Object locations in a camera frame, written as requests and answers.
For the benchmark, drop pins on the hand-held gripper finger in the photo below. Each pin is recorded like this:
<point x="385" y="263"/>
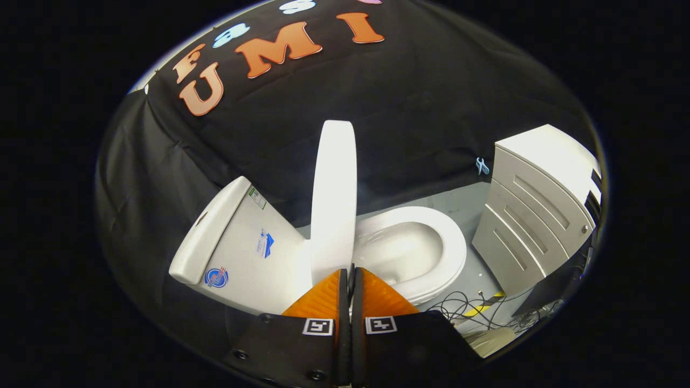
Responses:
<point x="356" y="345"/>
<point x="344" y="345"/>

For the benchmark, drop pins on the white toilet bowl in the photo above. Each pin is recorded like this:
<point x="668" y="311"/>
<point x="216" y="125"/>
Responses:
<point x="447" y="253"/>

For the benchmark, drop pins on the white toilet tank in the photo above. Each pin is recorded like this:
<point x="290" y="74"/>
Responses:
<point x="248" y="253"/>

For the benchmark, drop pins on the yellow black hazard tape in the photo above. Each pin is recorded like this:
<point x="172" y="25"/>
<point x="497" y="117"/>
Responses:
<point x="480" y="307"/>

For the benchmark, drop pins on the dark box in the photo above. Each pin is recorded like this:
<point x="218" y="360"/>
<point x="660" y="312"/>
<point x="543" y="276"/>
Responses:
<point x="555" y="285"/>

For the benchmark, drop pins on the blue cloth clip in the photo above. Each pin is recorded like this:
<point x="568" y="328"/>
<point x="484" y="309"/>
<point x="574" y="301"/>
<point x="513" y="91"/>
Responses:
<point x="482" y="166"/>

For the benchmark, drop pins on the white drawer cabinet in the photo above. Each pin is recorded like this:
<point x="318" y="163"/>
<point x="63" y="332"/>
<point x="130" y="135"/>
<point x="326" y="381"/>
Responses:
<point x="533" y="215"/>

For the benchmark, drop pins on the black backdrop cloth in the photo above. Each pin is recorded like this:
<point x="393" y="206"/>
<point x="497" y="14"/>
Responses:
<point x="420" y="108"/>

